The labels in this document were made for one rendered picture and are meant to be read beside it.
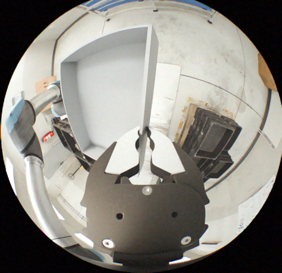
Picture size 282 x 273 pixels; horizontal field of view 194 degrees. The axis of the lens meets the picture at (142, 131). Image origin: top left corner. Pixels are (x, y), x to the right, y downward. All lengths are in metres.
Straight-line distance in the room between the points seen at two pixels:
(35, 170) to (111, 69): 0.33
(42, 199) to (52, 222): 0.06
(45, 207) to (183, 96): 1.37
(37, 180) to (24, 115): 0.19
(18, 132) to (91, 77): 0.28
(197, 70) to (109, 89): 1.20
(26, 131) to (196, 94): 1.45
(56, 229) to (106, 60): 0.35
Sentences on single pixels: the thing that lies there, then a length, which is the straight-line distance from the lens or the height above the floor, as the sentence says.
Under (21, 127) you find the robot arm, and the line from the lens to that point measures 0.35.
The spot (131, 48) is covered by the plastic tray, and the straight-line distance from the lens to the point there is 0.16.
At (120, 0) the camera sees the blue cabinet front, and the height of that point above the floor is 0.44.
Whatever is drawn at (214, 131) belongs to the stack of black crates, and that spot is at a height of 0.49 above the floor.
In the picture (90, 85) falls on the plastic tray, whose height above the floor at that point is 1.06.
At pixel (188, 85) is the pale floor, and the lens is 1.22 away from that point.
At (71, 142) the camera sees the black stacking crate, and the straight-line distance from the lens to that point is 1.16.
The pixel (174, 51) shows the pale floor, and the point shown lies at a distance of 1.29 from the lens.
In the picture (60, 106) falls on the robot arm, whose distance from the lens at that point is 0.68.
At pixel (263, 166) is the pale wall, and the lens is 2.52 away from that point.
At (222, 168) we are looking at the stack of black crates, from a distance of 1.52.
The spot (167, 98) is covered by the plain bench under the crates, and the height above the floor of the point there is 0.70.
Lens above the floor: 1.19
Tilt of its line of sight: 54 degrees down
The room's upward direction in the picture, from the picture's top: 152 degrees counter-clockwise
